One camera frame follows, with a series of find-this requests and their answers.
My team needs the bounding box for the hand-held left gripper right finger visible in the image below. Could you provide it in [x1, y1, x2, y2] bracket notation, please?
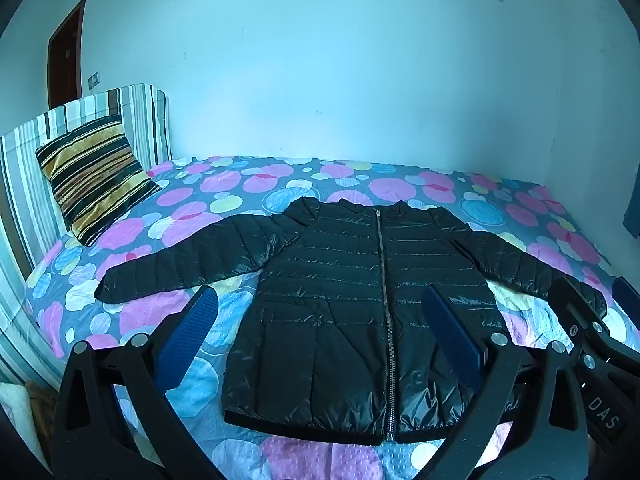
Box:
[421, 285, 589, 480]

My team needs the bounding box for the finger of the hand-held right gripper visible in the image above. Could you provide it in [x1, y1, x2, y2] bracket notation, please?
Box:
[549, 274, 610, 348]
[613, 276, 640, 333]

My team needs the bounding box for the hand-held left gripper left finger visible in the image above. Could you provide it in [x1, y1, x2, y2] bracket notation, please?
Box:
[57, 284, 237, 480]

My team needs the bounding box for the black puffer jacket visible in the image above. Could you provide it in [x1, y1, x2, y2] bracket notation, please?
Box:
[94, 197, 608, 445]

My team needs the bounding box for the dark hanging cloth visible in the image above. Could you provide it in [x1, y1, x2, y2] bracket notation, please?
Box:
[622, 157, 640, 239]

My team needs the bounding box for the polka-dot bed sheet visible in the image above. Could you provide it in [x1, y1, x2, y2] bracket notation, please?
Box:
[24, 156, 628, 480]

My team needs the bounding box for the striped cushion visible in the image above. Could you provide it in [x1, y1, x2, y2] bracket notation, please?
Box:
[35, 113, 162, 247]

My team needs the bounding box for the white fluffy cloth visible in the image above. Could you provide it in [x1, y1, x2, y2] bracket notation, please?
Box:
[0, 382, 36, 441]

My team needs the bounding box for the striped headboard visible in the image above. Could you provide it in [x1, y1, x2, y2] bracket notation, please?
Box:
[0, 83, 173, 391]

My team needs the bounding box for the brown wooden door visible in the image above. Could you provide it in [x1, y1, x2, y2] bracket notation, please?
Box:
[47, 0, 88, 110]

